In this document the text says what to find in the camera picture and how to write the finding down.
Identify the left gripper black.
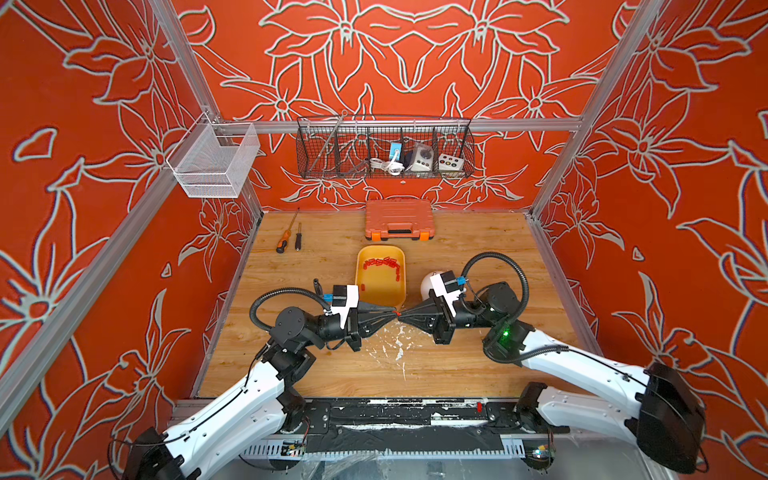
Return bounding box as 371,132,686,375
299,305,395,356

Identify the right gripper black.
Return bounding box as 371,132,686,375
403,295,498,352

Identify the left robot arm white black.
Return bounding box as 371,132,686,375
121,285,399,479

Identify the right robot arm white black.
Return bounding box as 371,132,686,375
398,252,709,474

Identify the white dome screw fixture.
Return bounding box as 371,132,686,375
420,271,447,300

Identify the red sleeves pile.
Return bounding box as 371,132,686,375
363,257,401,282

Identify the yellow plastic tray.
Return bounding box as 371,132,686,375
355,245,407,310

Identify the orange tool case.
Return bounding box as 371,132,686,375
364,198,436,242

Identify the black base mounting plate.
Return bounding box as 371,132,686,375
287,398,571,454

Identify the white button box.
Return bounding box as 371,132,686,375
437,154,464,176

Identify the white round dial device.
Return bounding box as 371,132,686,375
409,145,434,173

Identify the blue white small box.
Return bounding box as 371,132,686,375
389,142,402,163

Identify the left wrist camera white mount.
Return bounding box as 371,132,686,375
323,284,360,329

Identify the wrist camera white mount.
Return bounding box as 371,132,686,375
441,270,466,317
323,284,360,329

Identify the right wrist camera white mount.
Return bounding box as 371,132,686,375
441,270,466,317

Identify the black handled screwdriver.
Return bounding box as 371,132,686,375
294,223,303,251

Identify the orange handled screwdriver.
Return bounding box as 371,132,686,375
275,210,299,254

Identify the black wire wall basket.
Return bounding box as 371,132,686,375
296,114,476,180

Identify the clear acrylic wall box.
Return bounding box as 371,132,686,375
167,123,261,199

